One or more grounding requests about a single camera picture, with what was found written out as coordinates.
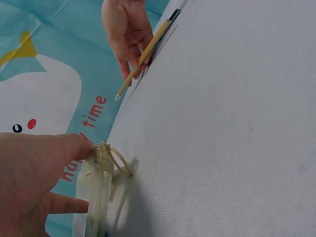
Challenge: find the yellow pen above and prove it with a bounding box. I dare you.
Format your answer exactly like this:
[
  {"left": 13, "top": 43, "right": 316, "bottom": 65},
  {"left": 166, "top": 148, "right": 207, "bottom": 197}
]
[{"left": 114, "top": 8, "right": 182, "bottom": 101}]

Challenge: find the person's right hand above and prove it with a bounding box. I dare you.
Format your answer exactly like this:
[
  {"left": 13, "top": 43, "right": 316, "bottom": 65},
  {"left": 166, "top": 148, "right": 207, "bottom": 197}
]
[{"left": 101, "top": 0, "right": 159, "bottom": 86}]

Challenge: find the translucent beige zipper pouch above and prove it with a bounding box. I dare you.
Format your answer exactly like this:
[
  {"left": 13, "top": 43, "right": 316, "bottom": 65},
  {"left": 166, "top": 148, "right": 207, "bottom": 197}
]
[{"left": 73, "top": 140, "right": 139, "bottom": 237}]

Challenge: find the person's left hand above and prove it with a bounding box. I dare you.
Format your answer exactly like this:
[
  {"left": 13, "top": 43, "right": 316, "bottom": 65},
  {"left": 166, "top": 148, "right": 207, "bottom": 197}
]
[{"left": 0, "top": 132, "right": 96, "bottom": 237}]

